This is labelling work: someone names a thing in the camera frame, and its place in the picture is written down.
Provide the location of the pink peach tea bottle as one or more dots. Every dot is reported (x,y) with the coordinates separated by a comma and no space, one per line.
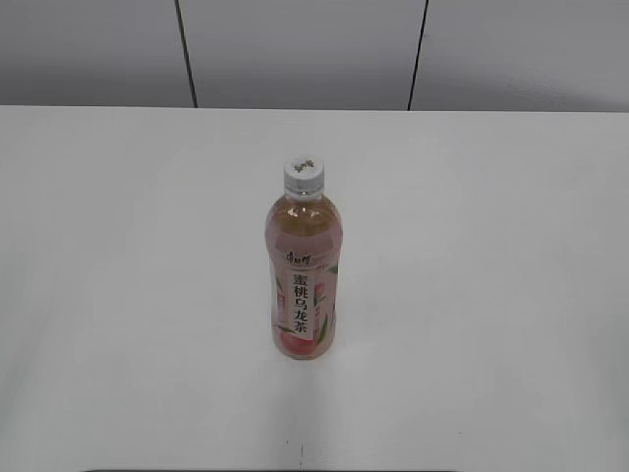
(303,236)

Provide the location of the white bottle cap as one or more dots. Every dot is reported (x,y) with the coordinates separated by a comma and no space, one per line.
(304,174)

